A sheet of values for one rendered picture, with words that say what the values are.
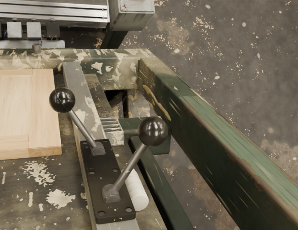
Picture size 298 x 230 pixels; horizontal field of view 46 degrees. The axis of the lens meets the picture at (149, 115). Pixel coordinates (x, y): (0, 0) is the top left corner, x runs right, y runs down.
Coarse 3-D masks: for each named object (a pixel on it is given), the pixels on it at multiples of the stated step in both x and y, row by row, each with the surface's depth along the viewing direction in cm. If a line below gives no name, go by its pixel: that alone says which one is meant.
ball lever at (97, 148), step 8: (64, 88) 51; (56, 96) 50; (64, 96) 50; (72, 96) 51; (56, 104) 50; (64, 104) 50; (72, 104) 51; (64, 112) 51; (72, 112) 52; (80, 128) 54; (88, 136) 55; (96, 144) 56; (96, 152) 55; (104, 152) 56
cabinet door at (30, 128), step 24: (0, 72) 100; (24, 72) 101; (48, 72) 103; (0, 96) 84; (24, 96) 85; (48, 96) 85; (0, 120) 72; (24, 120) 73; (48, 120) 73; (0, 144) 63; (24, 144) 63; (48, 144) 64
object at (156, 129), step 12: (144, 120) 43; (156, 120) 43; (144, 132) 42; (156, 132) 42; (144, 144) 44; (156, 144) 43; (132, 156) 45; (132, 168) 45; (120, 180) 45; (108, 192) 45
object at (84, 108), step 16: (64, 64) 103; (64, 80) 98; (80, 80) 91; (80, 96) 81; (80, 112) 72; (96, 112) 73; (96, 128) 66; (80, 160) 59; (96, 224) 42; (112, 224) 43; (128, 224) 43
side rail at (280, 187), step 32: (160, 64) 106; (160, 96) 94; (192, 96) 82; (192, 128) 74; (224, 128) 67; (192, 160) 75; (224, 160) 61; (256, 160) 57; (224, 192) 62; (256, 192) 52; (288, 192) 49; (256, 224) 52; (288, 224) 45
